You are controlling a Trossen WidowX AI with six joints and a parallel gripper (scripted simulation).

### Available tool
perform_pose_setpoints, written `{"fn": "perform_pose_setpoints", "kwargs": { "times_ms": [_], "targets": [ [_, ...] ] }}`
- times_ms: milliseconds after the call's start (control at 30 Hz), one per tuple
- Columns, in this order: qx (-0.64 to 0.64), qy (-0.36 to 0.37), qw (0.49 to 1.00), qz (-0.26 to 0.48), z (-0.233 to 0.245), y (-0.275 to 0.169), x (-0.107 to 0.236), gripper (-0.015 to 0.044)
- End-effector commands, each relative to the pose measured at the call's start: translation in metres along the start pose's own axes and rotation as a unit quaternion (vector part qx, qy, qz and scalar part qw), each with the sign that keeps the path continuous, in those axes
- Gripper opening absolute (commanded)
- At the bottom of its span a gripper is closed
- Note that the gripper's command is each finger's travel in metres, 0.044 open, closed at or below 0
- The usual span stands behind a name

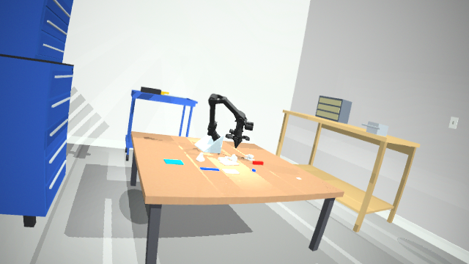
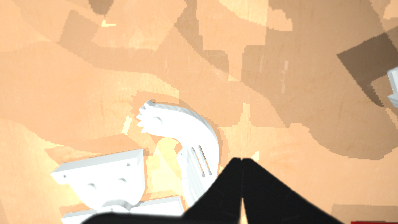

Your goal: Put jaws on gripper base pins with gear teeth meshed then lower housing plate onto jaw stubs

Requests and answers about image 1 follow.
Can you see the cyan flat rectangular plate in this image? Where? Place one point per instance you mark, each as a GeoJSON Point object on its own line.
{"type": "Point", "coordinates": [169, 161]}

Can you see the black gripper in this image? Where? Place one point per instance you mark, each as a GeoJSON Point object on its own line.
{"type": "Point", "coordinates": [238, 138]}

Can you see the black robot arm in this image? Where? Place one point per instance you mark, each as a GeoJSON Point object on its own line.
{"type": "Point", "coordinates": [239, 115]}

